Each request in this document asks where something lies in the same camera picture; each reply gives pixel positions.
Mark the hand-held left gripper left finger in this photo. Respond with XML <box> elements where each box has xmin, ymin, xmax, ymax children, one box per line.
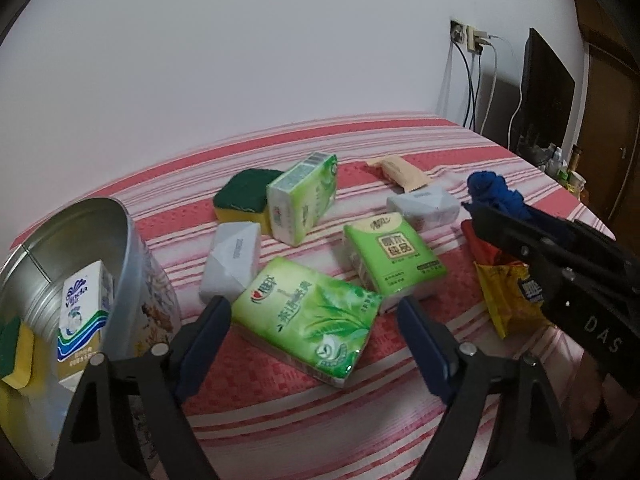
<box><xmin>50</xmin><ymin>295</ymin><xmax>233</xmax><ymax>480</ymax></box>

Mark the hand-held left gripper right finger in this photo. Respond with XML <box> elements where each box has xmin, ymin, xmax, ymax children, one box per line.
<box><xmin>396</xmin><ymin>295</ymin><xmax>581</xmax><ymax>480</ymax></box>

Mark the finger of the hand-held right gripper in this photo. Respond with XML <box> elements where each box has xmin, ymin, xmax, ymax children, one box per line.
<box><xmin>560</xmin><ymin>221</ymin><xmax>620</xmax><ymax>262</ymax></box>
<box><xmin>471</xmin><ymin>204</ymin><xmax>553</xmax><ymax>268</ymax></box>

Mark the red snack packet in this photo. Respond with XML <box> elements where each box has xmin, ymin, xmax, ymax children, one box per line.
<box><xmin>460</xmin><ymin>219</ymin><xmax>501</xmax><ymax>267</ymax></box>

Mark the blue cloth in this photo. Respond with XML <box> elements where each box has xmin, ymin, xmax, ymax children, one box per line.
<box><xmin>467</xmin><ymin>170</ymin><xmax>581</xmax><ymax>246</ymax></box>

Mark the yellow snack packet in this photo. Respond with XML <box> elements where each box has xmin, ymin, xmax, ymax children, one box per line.
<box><xmin>472</xmin><ymin>260</ymin><xmax>556</xmax><ymax>338</ymax></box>

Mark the green leaf print tissue pack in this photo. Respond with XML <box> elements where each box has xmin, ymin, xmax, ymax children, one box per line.
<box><xmin>231</xmin><ymin>256</ymin><xmax>383</xmax><ymax>388</ymax></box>

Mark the round silver metal tin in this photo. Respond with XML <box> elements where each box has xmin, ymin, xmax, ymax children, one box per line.
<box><xmin>0</xmin><ymin>197</ymin><xmax>183</xmax><ymax>480</ymax></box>

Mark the red striped bed sheet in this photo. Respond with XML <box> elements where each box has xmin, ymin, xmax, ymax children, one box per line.
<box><xmin>10</xmin><ymin>112</ymin><xmax>618</xmax><ymax>480</ymax></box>

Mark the green tissue pack brown label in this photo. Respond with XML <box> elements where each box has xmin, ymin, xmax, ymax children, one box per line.
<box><xmin>343</xmin><ymin>211</ymin><xmax>448</xmax><ymax>311</ymax></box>

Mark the beige snack packet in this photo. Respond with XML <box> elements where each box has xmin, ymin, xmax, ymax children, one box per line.
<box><xmin>367</xmin><ymin>156</ymin><xmax>435</xmax><ymax>196</ymax></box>

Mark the white and blue tissue box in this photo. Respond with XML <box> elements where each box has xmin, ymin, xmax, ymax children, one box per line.
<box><xmin>52</xmin><ymin>260</ymin><xmax>116</xmax><ymax>396</ymax></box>

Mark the dark wooden wardrobe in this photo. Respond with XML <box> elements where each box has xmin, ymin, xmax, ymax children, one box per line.
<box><xmin>570</xmin><ymin>0</ymin><xmax>640</xmax><ymax>233</ymax></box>

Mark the black monitor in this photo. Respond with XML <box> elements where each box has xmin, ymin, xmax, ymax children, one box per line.
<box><xmin>510</xmin><ymin>27</ymin><xmax>576</xmax><ymax>166</ymax></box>

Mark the green and yellow sponge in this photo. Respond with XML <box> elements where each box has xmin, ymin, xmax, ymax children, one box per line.
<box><xmin>0</xmin><ymin>316</ymin><xmax>36</xmax><ymax>391</ymax></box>
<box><xmin>214</xmin><ymin>169</ymin><xmax>286</xmax><ymax>223</ymax></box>

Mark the green tissue pack white side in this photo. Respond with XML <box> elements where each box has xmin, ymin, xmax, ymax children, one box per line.
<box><xmin>266</xmin><ymin>151</ymin><xmax>339</xmax><ymax>247</ymax></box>

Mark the white charger plug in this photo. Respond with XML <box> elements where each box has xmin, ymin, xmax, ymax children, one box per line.
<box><xmin>466</xmin><ymin>25</ymin><xmax>493</xmax><ymax>54</ymax></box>

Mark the black cable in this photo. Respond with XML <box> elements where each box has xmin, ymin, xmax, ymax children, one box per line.
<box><xmin>459</xmin><ymin>42</ymin><xmax>484</xmax><ymax>131</ymax></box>

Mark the white cable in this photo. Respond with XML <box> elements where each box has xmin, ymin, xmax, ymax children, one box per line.
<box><xmin>479</xmin><ymin>35</ymin><xmax>502</xmax><ymax>134</ymax></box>

